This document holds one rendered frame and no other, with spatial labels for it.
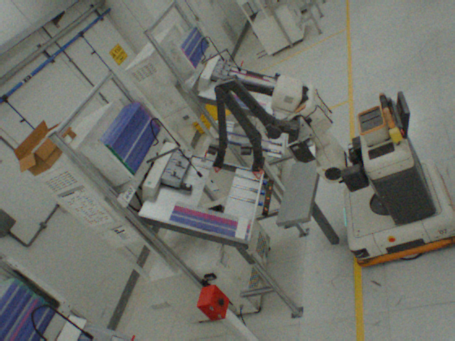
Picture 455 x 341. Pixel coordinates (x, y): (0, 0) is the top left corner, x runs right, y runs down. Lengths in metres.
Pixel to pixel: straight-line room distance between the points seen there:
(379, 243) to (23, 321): 2.01
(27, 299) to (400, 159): 1.95
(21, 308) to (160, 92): 2.36
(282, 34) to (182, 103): 3.67
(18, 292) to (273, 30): 5.96
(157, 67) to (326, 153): 1.78
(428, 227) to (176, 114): 2.31
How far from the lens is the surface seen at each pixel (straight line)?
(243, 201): 2.83
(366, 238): 2.83
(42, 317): 2.08
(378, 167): 2.45
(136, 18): 5.79
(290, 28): 7.13
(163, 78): 3.74
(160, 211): 2.69
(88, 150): 2.59
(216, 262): 2.83
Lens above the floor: 2.27
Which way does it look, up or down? 27 degrees down
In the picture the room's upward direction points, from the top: 37 degrees counter-clockwise
